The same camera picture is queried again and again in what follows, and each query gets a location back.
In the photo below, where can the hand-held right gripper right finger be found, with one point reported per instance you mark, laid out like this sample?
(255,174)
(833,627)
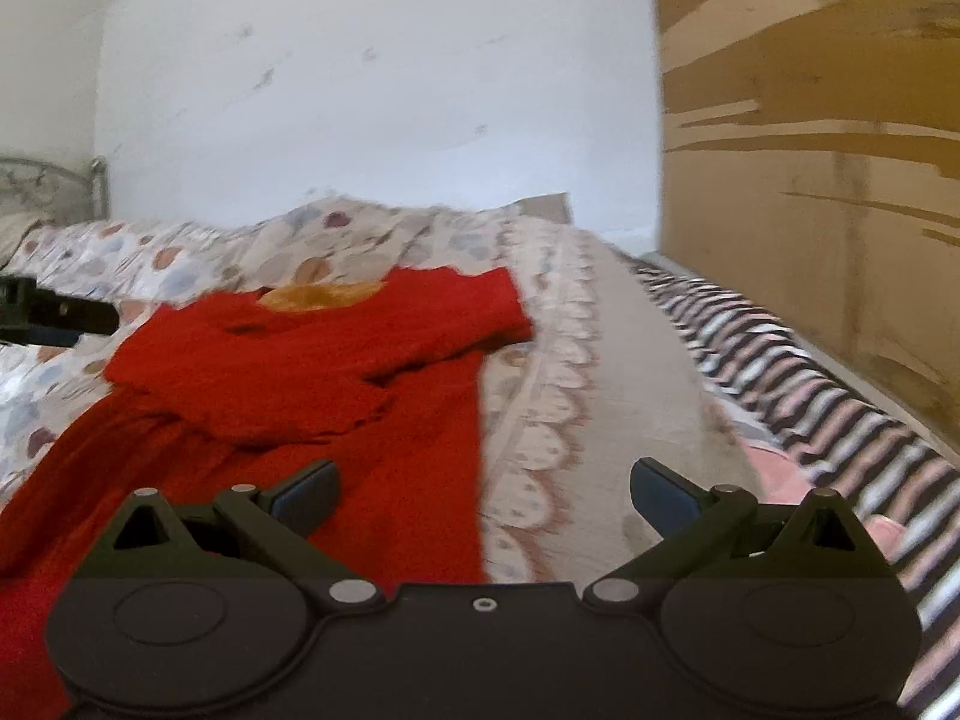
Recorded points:
(660,496)

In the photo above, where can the metal bed headboard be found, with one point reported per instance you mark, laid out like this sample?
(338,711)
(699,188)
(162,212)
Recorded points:
(52,184)

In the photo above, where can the red knitted garment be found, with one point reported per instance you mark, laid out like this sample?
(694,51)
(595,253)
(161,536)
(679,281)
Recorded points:
(300,382)

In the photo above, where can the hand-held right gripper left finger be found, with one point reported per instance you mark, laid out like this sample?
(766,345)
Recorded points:
(309,496)

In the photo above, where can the brown wooden wardrobe panel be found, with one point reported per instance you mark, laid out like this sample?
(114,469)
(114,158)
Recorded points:
(810,127)

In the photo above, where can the orange cloth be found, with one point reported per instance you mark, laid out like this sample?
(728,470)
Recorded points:
(319,295)

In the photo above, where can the striped mattress cover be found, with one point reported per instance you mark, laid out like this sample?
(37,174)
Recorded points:
(817,405)

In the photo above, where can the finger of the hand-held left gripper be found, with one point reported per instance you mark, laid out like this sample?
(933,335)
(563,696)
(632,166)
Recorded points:
(79,313)

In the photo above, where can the spotted patterned bedsheet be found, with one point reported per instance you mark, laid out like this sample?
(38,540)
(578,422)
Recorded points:
(570,390)

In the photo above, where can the brown cardboard piece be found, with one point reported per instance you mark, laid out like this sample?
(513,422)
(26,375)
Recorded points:
(546,208)

